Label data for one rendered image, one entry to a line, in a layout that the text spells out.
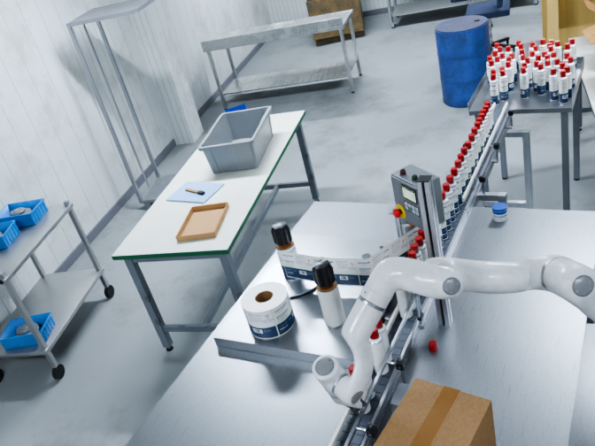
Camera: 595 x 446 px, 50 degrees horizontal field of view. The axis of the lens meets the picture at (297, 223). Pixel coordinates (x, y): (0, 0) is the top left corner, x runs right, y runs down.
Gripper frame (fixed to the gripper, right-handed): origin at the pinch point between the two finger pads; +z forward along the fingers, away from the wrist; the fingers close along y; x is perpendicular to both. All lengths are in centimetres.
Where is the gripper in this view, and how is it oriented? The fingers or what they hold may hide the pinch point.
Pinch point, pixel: (355, 407)
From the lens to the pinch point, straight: 223.7
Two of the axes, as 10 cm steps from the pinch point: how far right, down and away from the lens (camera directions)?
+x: -3.2, 8.0, -5.1
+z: 3.6, 6.0, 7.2
